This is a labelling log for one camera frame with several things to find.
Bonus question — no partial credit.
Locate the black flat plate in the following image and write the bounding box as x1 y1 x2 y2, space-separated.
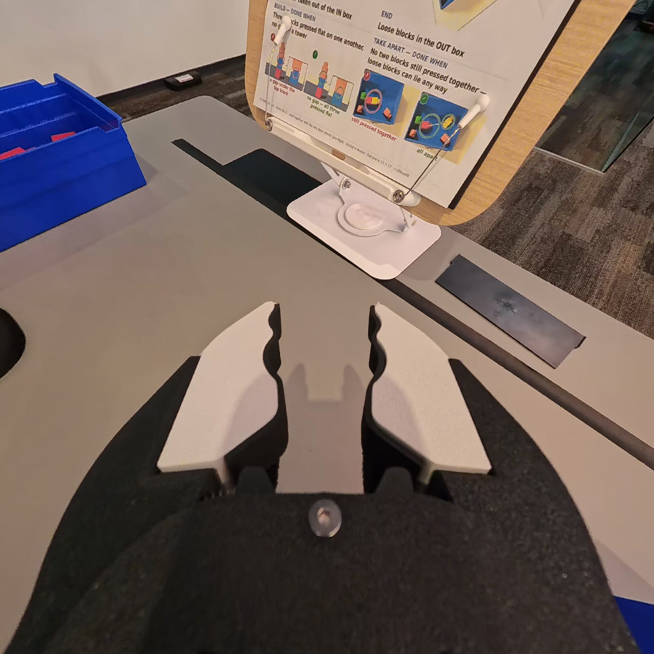
434 254 587 370

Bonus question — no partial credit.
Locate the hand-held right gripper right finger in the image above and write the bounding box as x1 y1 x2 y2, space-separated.
362 302 494 494

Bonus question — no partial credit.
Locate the wooden board with instruction sheet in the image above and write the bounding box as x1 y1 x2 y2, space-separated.
244 0 637 227

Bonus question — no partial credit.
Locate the blue plastic bin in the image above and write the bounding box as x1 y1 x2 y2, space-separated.
0 73 148 253
613 595 654 654

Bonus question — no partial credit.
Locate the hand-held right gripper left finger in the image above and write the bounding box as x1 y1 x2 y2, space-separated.
156 300 289 495

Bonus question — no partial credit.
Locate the grey desk rail strip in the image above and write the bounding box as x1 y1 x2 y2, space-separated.
378 276 654 472

